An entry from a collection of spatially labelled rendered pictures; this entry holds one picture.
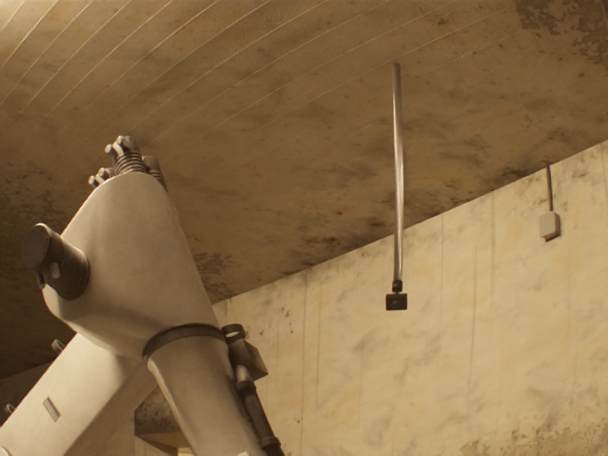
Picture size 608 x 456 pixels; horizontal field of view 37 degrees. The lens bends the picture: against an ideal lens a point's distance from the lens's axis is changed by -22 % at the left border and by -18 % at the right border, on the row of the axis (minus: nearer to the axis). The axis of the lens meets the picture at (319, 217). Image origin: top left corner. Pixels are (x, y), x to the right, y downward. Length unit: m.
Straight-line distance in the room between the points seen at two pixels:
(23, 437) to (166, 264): 0.81
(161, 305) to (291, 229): 3.22
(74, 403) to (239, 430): 0.62
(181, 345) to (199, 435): 0.22
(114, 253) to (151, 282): 0.11
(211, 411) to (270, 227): 3.33
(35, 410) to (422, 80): 2.26
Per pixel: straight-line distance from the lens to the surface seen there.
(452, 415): 4.68
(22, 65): 4.11
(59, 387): 2.55
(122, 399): 2.44
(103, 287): 2.16
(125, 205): 2.23
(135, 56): 3.98
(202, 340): 2.12
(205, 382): 2.07
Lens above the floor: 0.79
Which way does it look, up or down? 25 degrees up
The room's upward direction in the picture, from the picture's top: 3 degrees clockwise
